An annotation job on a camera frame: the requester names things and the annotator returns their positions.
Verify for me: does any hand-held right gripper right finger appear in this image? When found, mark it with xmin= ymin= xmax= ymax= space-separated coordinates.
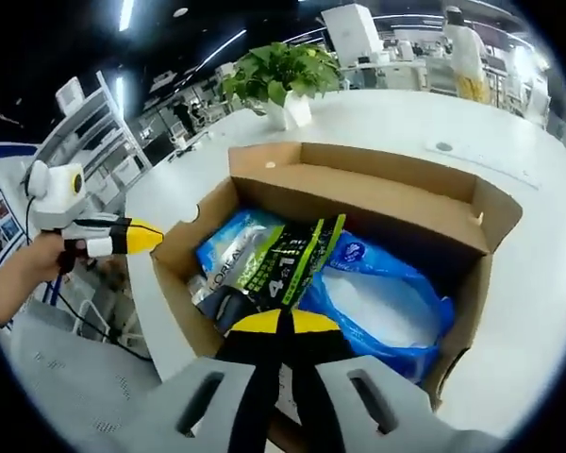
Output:
xmin=282 ymin=309 xmax=501 ymax=453

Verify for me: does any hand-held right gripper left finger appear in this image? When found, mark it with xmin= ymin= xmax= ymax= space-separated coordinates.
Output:
xmin=136 ymin=309 xmax=287 ymax=453

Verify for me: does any blue wet wipes pack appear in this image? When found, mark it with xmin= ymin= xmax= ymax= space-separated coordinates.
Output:
xmin=195 ymin=210 xmax=285 ymax=284

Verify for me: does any blue plastic bag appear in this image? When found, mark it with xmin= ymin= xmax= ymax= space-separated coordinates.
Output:
xmin=306 ymin=229 xmax=457 ymax=386

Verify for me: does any black green soft pouch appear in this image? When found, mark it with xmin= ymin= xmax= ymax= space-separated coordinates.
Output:
xmin=197 ymin=214 xmax=348 ymax=339

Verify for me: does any brown cardboard shoe box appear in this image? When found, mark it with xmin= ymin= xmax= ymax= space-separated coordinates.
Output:
xmin=149 ymin=141 xmax=524 ymax=412

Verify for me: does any white ribbed box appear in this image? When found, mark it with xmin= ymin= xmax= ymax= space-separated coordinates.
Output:
xmin=56 ymin=77 xmax=85 ymax=115

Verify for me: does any person's left hand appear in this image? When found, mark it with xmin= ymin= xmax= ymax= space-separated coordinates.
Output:
xmin=25 ymin=230 xmax=89 ymax=280

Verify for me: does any white metal shelf rack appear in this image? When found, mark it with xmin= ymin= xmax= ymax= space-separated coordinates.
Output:
xmin=35 ymin=70 xmax=153 ymax=210

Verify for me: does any grey mesh office chair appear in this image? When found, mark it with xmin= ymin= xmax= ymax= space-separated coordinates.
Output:
xmin=0 ymin=301 xmax=171 ymax=453

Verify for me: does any potted green plant white pot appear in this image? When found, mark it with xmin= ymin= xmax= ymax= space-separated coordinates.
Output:
xmin=221 ymin=42 xmax=343 ymax=131

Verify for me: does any white square pillar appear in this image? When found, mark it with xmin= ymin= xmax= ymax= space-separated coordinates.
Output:
xmin=320 ymin=4 xmax=386 ymax=68

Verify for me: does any black cable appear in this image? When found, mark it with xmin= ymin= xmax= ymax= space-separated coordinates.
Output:
xmin=24 ymin=195 xmax=153 ymax=363

